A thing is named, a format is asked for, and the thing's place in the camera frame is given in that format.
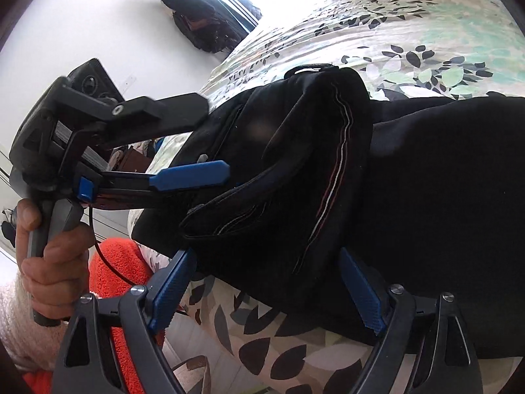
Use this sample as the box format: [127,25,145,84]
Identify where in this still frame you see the floral leaf bedspread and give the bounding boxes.
[153,0,524,393]

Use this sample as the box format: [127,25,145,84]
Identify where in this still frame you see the person's left hand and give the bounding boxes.
[15,199,95,320]

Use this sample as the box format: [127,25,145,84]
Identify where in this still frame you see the black cable on floor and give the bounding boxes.
[83,202,136,288]

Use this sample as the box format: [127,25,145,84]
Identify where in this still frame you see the black pants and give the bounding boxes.
[131,67,524,359]

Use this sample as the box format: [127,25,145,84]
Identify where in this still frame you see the pink patterned cushion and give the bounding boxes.
[172,355,211,394]

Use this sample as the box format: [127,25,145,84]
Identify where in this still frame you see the orange fuzzy garment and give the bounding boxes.
[23,237,153,393]

